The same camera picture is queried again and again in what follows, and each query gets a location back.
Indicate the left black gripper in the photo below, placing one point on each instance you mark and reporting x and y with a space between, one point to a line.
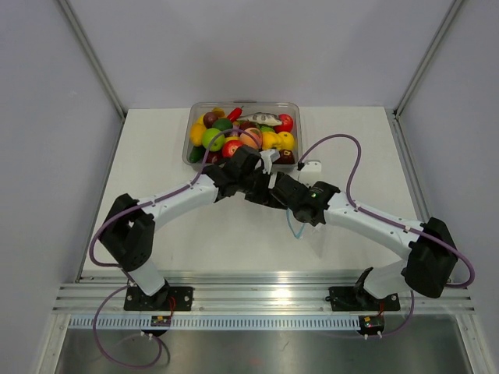
264 196

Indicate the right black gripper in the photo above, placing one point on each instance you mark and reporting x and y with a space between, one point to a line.
312 185

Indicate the orange peach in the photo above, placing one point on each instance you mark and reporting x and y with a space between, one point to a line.
252 138

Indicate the clear zip top bag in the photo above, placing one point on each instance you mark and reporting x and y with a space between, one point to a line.
299 230

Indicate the green apple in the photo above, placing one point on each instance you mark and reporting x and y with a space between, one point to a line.
213 140

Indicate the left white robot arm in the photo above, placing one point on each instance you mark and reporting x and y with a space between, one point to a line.
129 228

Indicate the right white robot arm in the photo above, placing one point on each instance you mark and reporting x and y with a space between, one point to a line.
425 261

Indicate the clear plastic food container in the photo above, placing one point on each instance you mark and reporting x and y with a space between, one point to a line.
222 109

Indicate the dark maroon fruit front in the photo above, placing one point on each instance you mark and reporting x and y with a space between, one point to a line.
213 157

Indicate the yellow bell pepper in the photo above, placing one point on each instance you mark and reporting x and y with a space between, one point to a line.
270 140

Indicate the dark purple plum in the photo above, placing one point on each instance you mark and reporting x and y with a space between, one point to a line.
247 126

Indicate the dark red apple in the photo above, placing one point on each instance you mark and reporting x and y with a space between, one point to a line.
286 157

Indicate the green cucumber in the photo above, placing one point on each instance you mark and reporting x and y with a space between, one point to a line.
196 154

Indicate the dark green avocado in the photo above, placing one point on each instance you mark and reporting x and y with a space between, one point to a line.
222 124

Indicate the yellow orange fruit right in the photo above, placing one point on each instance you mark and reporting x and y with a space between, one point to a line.
287 141

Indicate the red chili pepper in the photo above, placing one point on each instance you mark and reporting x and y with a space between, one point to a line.
234 114

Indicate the grey toy fish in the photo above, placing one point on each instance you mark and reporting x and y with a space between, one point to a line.
261 118

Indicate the yellow lemon left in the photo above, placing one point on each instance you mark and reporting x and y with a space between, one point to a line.
196 133

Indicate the purple passion fruit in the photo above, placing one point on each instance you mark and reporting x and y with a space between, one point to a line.
209 119

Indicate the red tomato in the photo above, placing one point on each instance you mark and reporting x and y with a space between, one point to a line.
287 123

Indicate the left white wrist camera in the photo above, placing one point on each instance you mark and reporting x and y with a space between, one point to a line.
268 157

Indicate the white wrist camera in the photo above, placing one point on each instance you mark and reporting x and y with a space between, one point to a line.
268 157
313 167

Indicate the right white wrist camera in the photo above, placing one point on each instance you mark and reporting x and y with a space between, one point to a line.
313 167

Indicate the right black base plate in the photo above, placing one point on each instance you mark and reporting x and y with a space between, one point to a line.
347 299

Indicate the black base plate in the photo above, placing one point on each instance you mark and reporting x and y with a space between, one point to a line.
347 299
173 298

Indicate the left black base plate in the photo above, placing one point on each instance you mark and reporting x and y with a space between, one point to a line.
173 298

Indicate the aluminium mounting rail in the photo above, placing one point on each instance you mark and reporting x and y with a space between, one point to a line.
263 293

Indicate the white slotted cable duct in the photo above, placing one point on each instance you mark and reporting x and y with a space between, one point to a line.
187 322

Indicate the aluminium frame post left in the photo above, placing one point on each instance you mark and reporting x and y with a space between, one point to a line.
90 54

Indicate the aluminium frame post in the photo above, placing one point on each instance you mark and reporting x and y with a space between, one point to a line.
432 49
90 54

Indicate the aluminium frame post right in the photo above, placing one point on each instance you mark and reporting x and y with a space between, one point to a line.
432 49

